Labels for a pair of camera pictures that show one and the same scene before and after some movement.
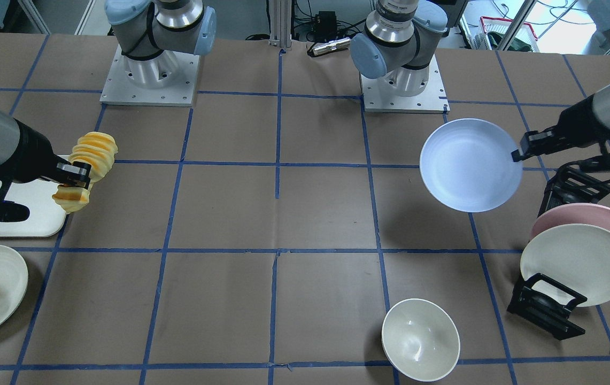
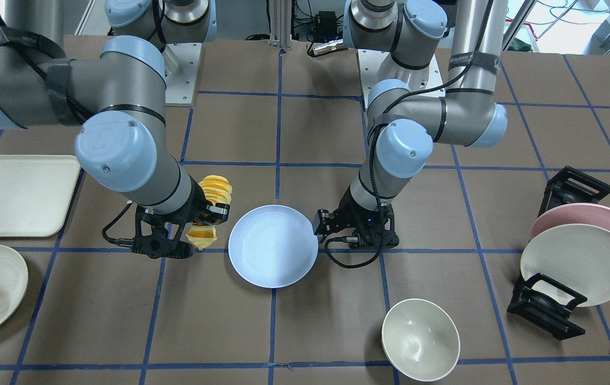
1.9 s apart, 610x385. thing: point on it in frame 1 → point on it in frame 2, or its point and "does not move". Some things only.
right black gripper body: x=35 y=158 → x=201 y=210
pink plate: x=591 y=214 does not move
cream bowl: x=421 y=339 does not move
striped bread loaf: x=99 y=149 → x=218 y=189
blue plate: x=467 y=165 → x=273 y=246
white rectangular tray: x=45 y=220 does not move
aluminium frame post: x=280 y=23 does not move
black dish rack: x=568 y=185 does not move
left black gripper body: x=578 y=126 → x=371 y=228
